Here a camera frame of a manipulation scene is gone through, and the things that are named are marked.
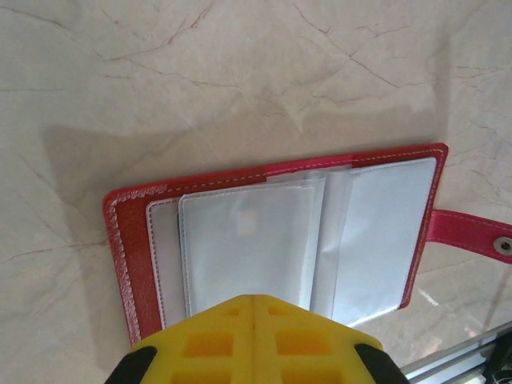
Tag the aluminium mounting rail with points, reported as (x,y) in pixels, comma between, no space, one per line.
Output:
(452,356)

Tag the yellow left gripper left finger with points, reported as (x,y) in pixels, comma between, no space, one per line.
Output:
(208,348)

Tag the red leather card holder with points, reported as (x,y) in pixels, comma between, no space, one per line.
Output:
(136,248)

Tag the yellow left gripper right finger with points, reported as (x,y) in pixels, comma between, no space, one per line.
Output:
(304,348)

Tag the silver mirror credit card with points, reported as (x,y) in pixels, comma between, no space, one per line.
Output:
(248,260)

